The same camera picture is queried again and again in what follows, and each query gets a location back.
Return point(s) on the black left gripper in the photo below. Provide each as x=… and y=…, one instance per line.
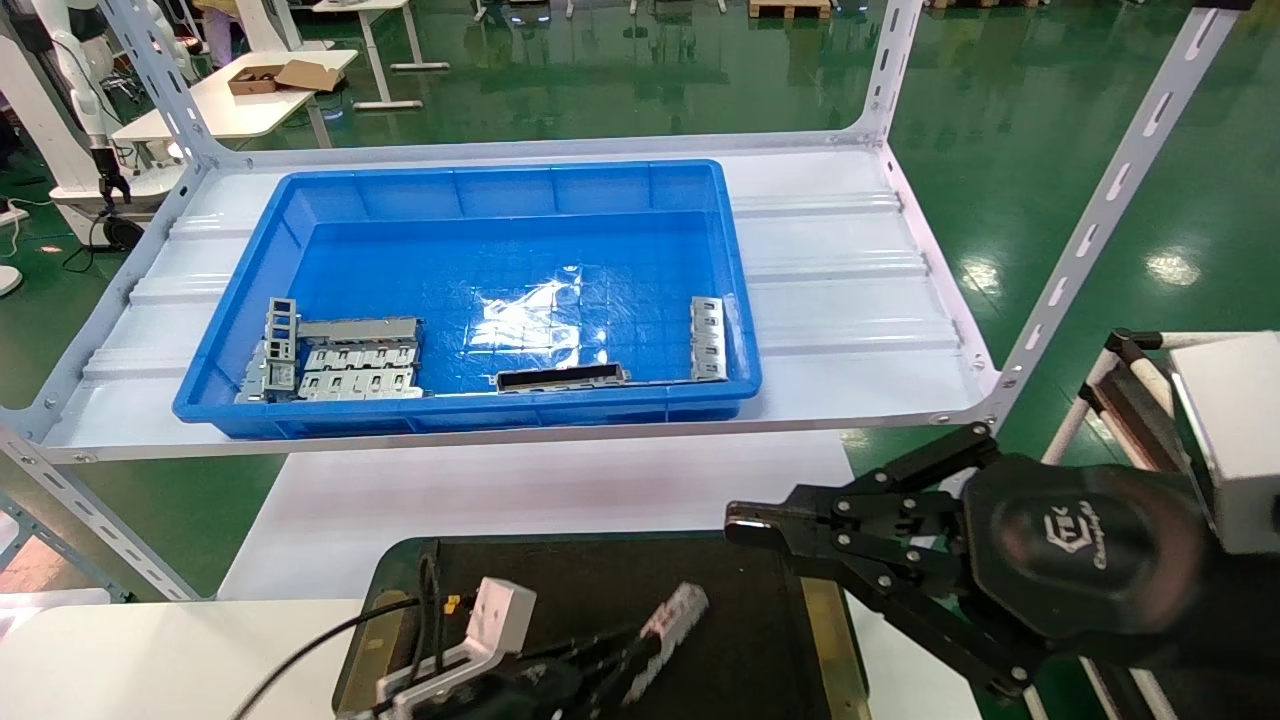
x=480, y=700

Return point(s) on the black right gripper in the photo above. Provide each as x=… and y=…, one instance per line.
x=1085, y=550

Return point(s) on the grey metal slotted bracket part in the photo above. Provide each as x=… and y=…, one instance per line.
x=672, y=620

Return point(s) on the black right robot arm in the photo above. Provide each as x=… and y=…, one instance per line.
x=1240, y=640

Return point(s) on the black rectangular tray container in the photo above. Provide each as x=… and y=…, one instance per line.
x=760, y=620

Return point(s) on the dark open channel metal part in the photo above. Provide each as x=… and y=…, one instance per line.
x=560, y=377

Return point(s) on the white metal shelf rack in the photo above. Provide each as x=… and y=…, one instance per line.
x=850, y=300

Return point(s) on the white cart with black roller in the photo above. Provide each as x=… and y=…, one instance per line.
x=1135, y=400

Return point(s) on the blue plastic bin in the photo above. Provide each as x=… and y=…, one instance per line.
x=460, y=190

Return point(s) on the wooden pallet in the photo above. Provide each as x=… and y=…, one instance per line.
x=790, y=8

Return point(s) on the white desk with legs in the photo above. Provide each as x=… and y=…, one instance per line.
x=375, y=40

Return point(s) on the open brown cardboard box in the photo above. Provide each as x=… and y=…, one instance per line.
x=282, y=76

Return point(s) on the white table with box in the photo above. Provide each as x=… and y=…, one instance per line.
x=230, y=108

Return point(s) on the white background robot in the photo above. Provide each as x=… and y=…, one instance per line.
x=75, y=110

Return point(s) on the grey metal notched bracket part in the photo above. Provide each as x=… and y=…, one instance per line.
x=707, y=338

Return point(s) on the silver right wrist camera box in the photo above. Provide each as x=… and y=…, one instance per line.
x=1235, y=440

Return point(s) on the upright grey metal frame part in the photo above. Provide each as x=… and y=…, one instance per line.
x=281, y=345

